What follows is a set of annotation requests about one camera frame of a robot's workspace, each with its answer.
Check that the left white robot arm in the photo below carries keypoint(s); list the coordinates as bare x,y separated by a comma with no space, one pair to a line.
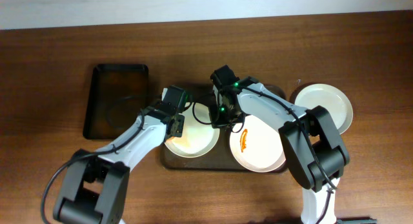
95,185

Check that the white plate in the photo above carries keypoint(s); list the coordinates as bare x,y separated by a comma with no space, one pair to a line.
197,139
257,147
329,97

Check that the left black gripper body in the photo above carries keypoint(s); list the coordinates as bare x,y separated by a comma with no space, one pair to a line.
177,127

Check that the small dark water tray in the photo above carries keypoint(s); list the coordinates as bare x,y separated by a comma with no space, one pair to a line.
117,93

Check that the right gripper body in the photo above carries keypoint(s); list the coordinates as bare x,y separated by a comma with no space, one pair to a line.
224,117

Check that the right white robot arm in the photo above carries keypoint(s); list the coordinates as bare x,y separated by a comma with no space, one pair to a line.
315,152

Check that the large brown serving tray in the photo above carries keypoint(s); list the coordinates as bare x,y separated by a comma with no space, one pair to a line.
220,157

